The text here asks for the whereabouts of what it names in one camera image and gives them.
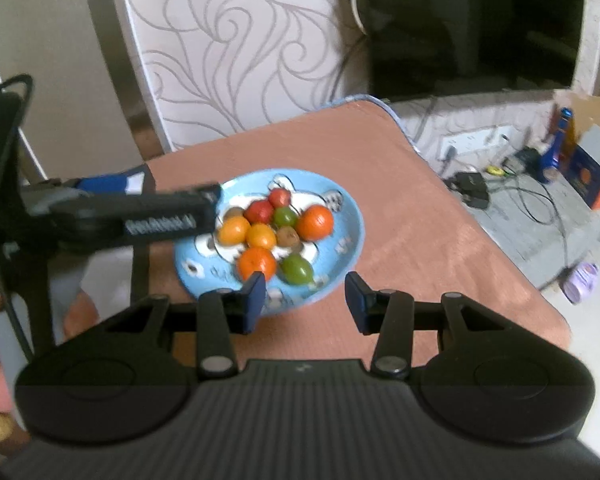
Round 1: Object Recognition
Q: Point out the large orange tangerine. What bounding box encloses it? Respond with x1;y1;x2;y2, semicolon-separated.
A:
236;247;277;282

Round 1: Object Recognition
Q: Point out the small yellow-orange kumquat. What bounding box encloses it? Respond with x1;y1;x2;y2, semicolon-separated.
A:
215;216;251;247

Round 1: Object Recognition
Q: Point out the oval green tomato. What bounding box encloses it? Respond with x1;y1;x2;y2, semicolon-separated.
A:
280;254;314;286

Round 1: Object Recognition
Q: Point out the small orange kumquat front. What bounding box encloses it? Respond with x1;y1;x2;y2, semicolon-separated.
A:
245;223;277;250

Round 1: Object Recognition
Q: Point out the red cherry tomato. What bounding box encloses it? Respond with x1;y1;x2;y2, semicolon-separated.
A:
268;188;291;209
244;200;275;224

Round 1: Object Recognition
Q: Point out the round green tomato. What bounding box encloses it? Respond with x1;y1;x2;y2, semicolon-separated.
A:
272;206;299;229

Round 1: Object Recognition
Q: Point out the brown table mat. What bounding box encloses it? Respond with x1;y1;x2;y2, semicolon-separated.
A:
148;100;571;364

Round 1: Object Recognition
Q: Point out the black white cardboard box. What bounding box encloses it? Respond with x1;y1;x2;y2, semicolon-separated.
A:
123;164;156;195

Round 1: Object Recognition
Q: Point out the black power adapter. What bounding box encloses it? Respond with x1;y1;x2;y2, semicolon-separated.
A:
445;172;490;210

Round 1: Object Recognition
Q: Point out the purple cup on floor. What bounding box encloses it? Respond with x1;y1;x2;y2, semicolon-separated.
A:
562;261;600;304

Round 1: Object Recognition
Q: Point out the blue ceramic bottle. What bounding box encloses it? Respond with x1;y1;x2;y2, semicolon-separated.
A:
538;107;572;184

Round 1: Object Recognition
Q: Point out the orange blue cardboard box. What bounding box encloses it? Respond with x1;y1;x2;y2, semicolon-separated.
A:
565;125;600;210

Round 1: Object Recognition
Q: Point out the black television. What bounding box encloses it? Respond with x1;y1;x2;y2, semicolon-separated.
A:
358;0;584;101

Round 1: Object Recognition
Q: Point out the black cable on floor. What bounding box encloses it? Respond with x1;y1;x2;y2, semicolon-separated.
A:
484;159;581;291

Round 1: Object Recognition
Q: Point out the white wall power socket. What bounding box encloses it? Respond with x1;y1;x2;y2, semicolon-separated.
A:
437;125;515;160

